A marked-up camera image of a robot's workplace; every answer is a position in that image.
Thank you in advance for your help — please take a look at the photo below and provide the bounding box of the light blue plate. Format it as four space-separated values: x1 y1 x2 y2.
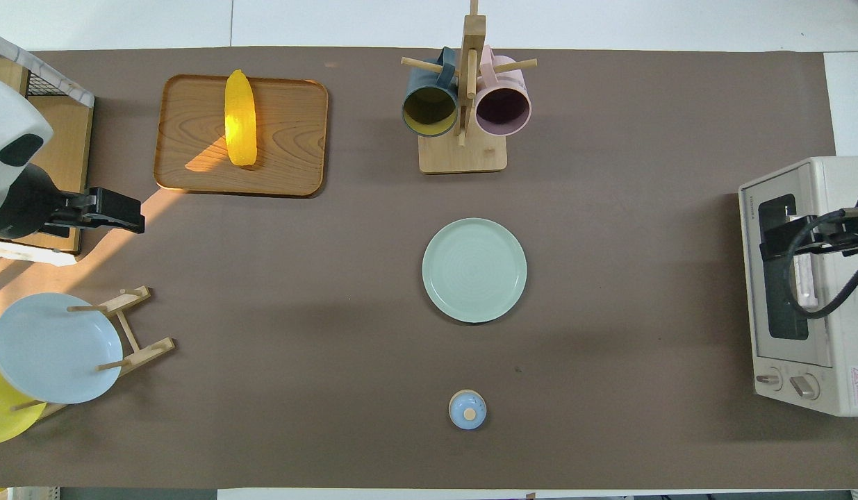
0 292 124 405

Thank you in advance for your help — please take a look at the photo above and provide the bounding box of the narrow wooden shelf board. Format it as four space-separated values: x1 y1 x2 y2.
26 95 94 254

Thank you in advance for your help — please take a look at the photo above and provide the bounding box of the wooden serving tray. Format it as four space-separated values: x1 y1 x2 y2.
154 74 330 198

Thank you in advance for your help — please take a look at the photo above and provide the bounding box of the pink mug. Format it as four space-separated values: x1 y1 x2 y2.
474 45 533 137

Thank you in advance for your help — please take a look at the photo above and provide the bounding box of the dark teal mug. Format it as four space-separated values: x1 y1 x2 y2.
401 47 461 138

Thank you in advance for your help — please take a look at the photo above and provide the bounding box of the small blue lidded jar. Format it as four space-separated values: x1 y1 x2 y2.
448 389 488 431

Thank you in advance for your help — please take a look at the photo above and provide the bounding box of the pale green plate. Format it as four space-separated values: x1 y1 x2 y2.
422 218 528 324

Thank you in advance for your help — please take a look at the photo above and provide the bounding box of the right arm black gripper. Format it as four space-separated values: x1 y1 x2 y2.
760 206 858 262

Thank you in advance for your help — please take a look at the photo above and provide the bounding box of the wooden mug tree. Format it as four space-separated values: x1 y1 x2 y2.
401 0 538 174

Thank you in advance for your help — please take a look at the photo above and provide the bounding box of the yellow corn cob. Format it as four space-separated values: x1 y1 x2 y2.
224 69 257 167

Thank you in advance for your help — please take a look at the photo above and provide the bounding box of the wooden plate rack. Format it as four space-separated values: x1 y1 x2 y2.
12 285 176 424

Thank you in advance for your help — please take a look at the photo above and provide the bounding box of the glass oven door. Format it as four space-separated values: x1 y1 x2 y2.
740 161 835 367

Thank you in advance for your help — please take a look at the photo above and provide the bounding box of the black wire basket white liner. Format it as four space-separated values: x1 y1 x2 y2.
0 26 96 268

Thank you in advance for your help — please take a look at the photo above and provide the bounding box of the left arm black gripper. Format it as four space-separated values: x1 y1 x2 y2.
48 188 145 233

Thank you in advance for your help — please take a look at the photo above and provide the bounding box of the white toaster oven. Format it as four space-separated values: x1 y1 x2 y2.
739 156 858 417

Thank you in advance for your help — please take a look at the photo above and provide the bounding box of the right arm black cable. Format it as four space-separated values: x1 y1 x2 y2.
783 208 858 320

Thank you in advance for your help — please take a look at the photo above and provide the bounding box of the brown table mat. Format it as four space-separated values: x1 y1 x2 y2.
0 47 858 490

